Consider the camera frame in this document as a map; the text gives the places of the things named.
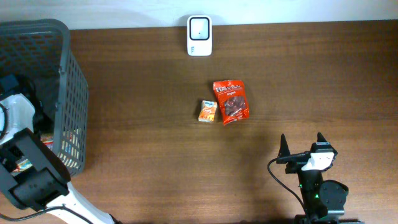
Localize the yellow snack bag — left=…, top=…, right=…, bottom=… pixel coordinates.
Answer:
left=12, top=134, right=53, bottom=175

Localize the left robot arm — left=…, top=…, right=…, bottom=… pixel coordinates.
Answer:
left=1, top=74, right=118, bottom=224

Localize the orange tissue pack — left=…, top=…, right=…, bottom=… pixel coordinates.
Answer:
left=198, top=100, right=218, bottom=123

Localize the red snack bag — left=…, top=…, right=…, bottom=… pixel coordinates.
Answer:
left=213, top=80, right=249, bottom=125

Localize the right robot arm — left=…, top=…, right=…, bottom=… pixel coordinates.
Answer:
left=270, top=133, right=361, bottom=223

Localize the grey plastic mesh basket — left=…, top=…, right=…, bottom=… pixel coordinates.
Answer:
left=1, top=19, right=89, bottom=176

